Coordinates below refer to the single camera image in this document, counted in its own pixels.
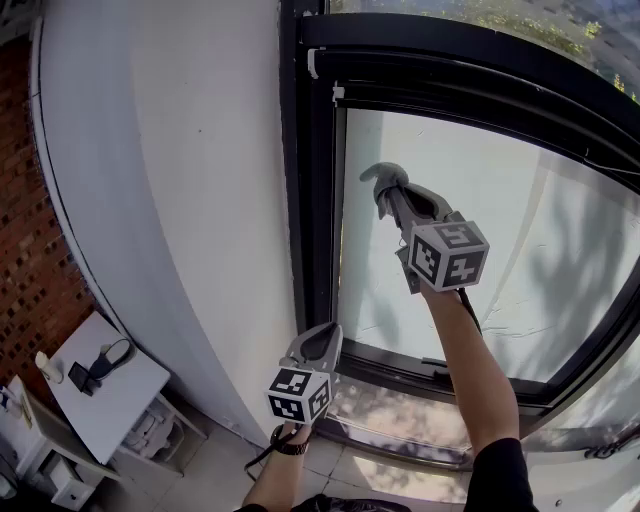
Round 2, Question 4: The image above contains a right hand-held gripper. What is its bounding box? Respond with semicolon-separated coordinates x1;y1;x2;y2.
387;182;491;296

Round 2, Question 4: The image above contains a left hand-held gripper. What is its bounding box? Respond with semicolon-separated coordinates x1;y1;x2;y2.
266;322;344;427

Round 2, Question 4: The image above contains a grey cloth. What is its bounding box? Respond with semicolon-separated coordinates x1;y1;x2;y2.
358;162;412;221

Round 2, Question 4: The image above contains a frosted window glass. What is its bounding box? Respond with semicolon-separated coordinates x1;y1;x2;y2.
337;108;640;384

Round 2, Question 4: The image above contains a person's right forearm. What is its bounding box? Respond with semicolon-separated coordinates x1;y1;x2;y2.
419;287;521;454

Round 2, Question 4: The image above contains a person's left forearm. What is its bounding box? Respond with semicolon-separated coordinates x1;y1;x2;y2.
242;424;314;512

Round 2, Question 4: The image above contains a black wristwatch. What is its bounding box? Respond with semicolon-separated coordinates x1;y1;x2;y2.
269;424;311;457

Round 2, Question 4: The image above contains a low window pane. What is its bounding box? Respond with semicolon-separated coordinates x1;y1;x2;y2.
327;382;476;456

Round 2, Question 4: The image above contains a black roller blind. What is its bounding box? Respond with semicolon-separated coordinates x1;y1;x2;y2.
305;44;640;174

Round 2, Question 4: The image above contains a white shelf unit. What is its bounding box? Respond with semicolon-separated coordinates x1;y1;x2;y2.
119;394;206;476

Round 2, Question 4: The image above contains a clear upper window pane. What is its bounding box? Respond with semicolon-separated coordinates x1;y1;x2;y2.
327;0;640;104

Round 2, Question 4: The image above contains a white side table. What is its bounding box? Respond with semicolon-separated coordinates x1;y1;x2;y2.
49;309;171;466

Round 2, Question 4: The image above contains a black device with loop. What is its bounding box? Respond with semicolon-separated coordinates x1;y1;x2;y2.
67;338;134;396

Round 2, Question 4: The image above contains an adjacent frosted window pane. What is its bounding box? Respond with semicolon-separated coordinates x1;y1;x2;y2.
549;339;640;431

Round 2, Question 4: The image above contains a white bottle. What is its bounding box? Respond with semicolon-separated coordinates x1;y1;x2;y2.
34;351;66;385

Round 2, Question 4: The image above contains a white drawer cabinet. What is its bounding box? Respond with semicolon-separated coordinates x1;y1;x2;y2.
14;389;121;511

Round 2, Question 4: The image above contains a white panel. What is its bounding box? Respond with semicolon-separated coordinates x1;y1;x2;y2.
519;429;640;512

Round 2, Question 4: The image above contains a black curved window latch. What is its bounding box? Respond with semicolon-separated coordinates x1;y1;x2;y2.
584;434;640;459

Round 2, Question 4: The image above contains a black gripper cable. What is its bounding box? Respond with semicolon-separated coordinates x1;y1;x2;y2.
457;288;484;336

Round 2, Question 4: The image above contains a black wrist strap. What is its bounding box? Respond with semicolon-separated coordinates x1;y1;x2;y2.
244;434;284;481

